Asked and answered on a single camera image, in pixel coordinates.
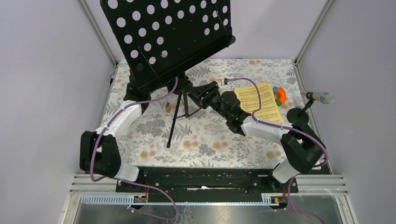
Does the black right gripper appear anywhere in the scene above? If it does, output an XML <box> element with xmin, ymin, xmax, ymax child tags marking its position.
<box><xmin>186</xmin><ymin>81</ymin><xmax>230</xmax><ymax>120</ymax></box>

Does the yellow sheet music page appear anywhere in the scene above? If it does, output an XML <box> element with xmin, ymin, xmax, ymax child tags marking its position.
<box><xmin>234</xmin><ymin>82</ymin><xmax>284</xmax><ymax>123</ymax></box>

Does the black tripod music stand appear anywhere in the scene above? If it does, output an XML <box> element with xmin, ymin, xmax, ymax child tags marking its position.
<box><xmin>99</xmin><ymin>0</ymin><xmax>236</xmax><ymax>149</ymax></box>

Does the black microphone stand base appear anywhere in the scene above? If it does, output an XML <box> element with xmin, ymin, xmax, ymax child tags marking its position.
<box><xmin>286</xmin><ymin>100</ymin><xmax>314</xmax><ymax>128</ymax></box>

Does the silver grey microphone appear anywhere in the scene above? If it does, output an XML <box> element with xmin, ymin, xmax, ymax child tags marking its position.
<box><xmin>300</xmin><ymin>91</ymin><xmax>334</xmax><ymax>104</ymax></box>

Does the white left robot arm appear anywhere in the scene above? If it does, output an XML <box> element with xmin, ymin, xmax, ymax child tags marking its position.
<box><xmin>79</xmin><ymin>84</ymin><xmax>151</xmax><ymax>192</ymax></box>

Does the small wooden block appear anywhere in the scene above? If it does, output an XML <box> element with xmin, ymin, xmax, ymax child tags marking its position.
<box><xmin>165</xmin><ymin>103</ymin><xmax>172</xmax><ymax>113</ymax></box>

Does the floral patterned table cloth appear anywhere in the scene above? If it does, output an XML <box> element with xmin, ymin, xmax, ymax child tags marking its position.
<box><xmin>117</xmin><ymin>59</ymin><xmax>304</xmax><ymax>168</ymax></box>

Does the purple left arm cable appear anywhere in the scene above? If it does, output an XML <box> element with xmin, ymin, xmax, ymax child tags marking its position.
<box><xmin>90</xmin><ymin>77</ymin><xmax>179</xmax><ymax>222</ymax></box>

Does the orange rainbow ring toy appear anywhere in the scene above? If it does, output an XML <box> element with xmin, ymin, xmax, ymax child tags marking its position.
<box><xmin>273</xmin><ymin>86</ymin><xmax>287</xmax><ymax>107</ymax></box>

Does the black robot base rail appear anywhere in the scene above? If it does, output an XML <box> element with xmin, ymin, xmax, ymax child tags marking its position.
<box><xmin>116</xmin><ymin>167</ymin><xmax>298</xmax><ymax>203</ymax></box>

